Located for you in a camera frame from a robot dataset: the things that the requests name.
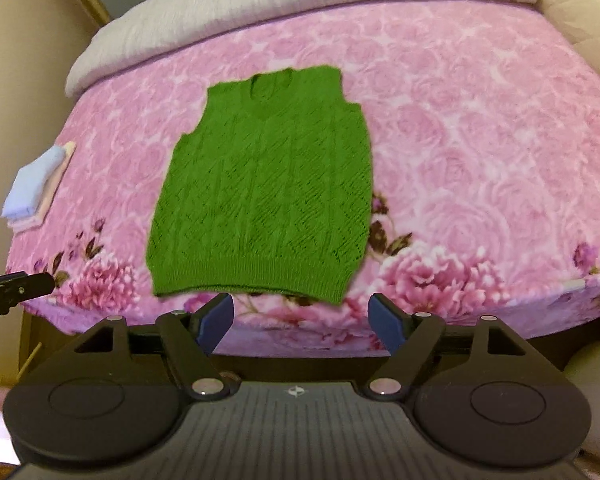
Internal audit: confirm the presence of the pale pink folded garment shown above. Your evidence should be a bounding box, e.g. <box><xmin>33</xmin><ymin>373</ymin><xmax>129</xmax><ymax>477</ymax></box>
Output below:
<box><xmin>5</xmin><ymin>141</ymin><xmax>76</xmax><ymax>233</ymax></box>

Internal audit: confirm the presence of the green knitted vest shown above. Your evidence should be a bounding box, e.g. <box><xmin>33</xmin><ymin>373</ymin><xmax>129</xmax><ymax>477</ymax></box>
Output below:
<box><xmin>146</xmin><ymin>65</ymin><xmax>373</xmax><ymax>304</ymax></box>

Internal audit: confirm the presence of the light blue folded garment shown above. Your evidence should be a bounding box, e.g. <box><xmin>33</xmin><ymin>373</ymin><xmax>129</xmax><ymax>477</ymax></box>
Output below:
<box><xmin>1</xmin><ymin>145</ymin><xmax>66</xmax><ymax>220</ymax></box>

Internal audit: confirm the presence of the pink floral bed blanket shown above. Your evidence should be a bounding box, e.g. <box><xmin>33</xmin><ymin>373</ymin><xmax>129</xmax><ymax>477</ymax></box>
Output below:
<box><xmin>7</xmin><ymin>0</ymin><xmax>600</xmax><ymax>356</ymax></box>

